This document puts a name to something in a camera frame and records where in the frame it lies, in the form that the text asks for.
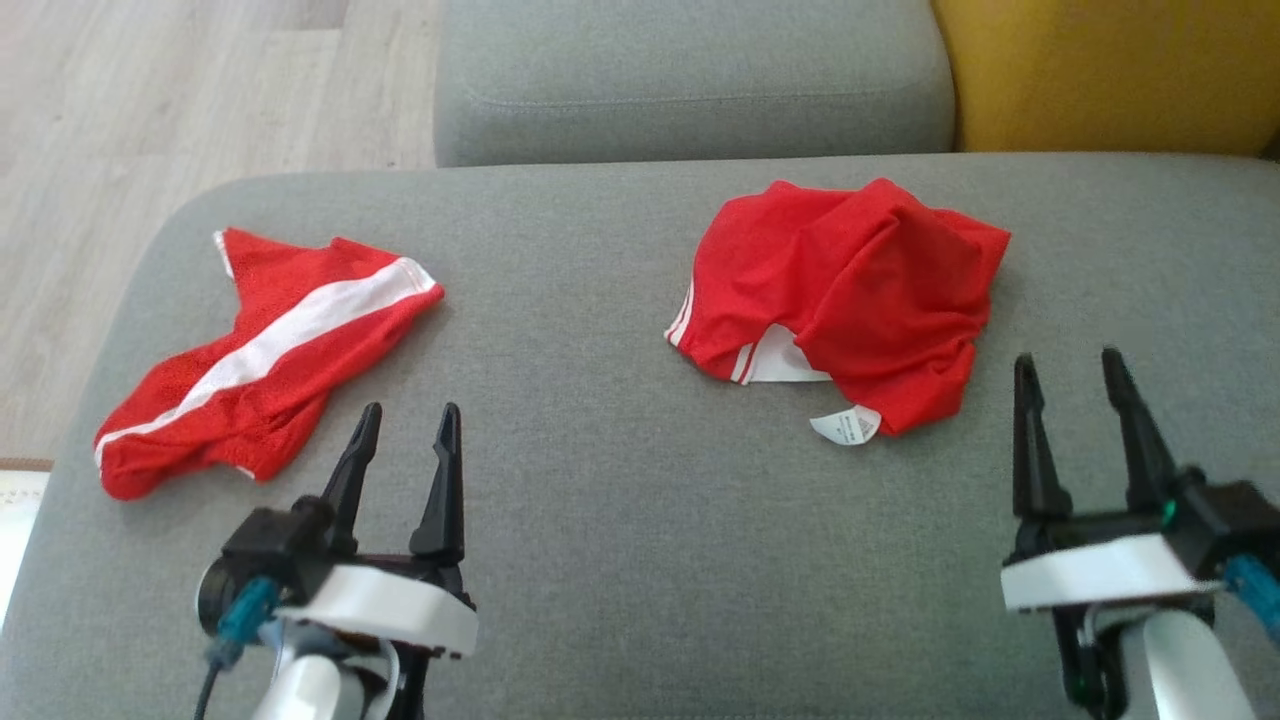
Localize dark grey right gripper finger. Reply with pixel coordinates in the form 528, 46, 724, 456
1100, 347, 1181, 513
1012, 353, 1071, 521

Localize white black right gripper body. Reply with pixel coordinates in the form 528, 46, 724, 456
1000, 512, 1223, 716

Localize red garment broad white stripe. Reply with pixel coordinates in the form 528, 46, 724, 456
93, 227, 446, 501

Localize grey sofa seat cushion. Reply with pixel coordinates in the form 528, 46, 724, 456
433, 0, 957, 168

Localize red garment thin white stripes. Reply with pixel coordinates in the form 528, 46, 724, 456
664, 178, 1012, 447

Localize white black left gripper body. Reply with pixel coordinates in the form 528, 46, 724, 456
275, 553, 479, 720

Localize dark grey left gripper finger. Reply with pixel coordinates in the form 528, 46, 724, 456
410, 402, 466, 561
320, 402, 384, 556

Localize yellow sofa backrest cushion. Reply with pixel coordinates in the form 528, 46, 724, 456
932, 0, 1280, 158

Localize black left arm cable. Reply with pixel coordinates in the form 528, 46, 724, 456
195, 575, 283, 720

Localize pale patterned floor rug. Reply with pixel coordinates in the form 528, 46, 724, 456
0, 458, 54, 631

